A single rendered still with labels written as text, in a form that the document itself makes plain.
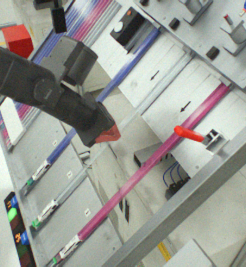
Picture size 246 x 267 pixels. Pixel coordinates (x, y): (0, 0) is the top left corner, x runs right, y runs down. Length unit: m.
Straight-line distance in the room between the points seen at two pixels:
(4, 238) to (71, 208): 0.97
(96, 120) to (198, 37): 0.22
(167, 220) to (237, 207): 0.45
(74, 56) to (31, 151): 0.43
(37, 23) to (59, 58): 1.35
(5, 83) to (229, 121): 0.34
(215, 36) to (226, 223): 0.55
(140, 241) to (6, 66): 0.35
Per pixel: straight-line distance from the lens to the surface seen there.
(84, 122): 0.55
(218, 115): 0.55
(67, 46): 0.51
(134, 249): 0.58
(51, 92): 0.47
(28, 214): 0.81
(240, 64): 0.50
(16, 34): 1.41
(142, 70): 0.68
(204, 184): 0.52
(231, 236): 0.92
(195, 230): 0.90
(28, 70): 0.44
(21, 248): 0.85
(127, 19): 0.72
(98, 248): 0.64
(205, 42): 0.54
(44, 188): 0.80
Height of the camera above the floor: 1.40
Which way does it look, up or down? 45 degrees down
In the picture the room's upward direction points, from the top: straight up
